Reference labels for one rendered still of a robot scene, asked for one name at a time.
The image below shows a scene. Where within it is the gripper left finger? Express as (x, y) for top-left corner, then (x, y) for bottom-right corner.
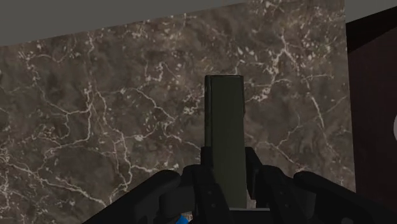
(81, 146), (233, 224)

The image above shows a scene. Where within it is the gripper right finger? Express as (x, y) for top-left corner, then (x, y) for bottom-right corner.
(244, 146), (397, 224)

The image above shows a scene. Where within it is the dark green rectangular box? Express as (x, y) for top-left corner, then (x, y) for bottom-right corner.
(204, 74), (249, 209)

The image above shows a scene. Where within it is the dark robot stand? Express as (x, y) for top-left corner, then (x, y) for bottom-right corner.
(345, 6), (397, 206)

